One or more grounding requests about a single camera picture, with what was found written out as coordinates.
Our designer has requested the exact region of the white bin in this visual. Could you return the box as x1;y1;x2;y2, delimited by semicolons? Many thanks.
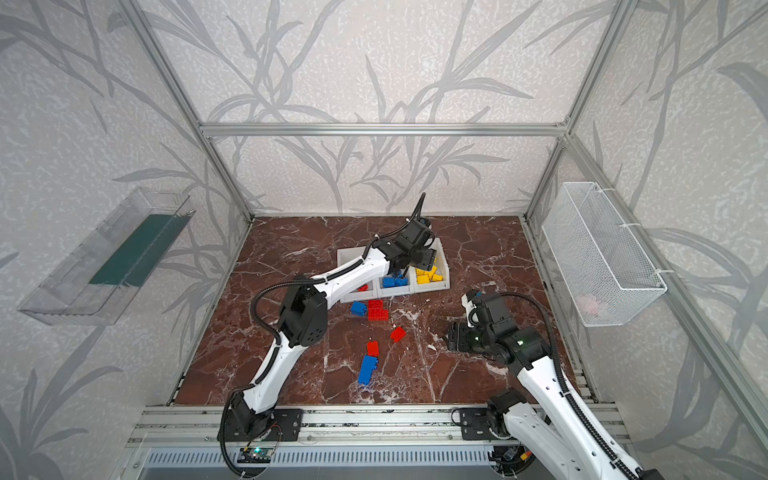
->
337;247;382;303
375;267;415;298
409;239;450;294

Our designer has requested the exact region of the white right bin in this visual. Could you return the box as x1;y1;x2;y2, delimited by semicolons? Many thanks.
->
409;239;450;294

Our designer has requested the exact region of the white wire mesh basket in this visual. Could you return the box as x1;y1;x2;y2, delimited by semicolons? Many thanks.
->
542;182;667;327

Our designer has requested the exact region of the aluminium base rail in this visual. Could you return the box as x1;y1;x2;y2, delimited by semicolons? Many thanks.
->
125;403;631;448

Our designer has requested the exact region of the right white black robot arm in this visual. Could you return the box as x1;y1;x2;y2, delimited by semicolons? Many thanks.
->
446;290;661;479

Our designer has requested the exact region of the red small brick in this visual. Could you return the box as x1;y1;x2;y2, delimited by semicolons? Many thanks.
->
366;341;380;357
390;327;406;342

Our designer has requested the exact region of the pink object in basket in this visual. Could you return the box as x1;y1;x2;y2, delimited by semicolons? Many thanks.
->
576;294;605;318

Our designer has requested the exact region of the white middle bin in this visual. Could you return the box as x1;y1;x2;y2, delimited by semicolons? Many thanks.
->
375;267;415;298

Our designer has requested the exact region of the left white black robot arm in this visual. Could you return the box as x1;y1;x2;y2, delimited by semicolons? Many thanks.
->
217;214;436;444

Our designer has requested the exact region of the white left bin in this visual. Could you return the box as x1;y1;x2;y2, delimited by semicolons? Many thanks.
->
337;247;382;303

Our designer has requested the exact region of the clear acrylic wall shelf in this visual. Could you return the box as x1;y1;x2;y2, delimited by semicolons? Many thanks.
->
19;187;196;326

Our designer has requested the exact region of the red long studded brick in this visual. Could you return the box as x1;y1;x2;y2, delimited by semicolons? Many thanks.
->
367;308;389;321

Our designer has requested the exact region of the blue long brick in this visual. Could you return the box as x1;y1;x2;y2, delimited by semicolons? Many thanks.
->
358;355;378;385

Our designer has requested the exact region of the left circuit board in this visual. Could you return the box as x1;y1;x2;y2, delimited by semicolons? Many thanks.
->
236;447;276;465

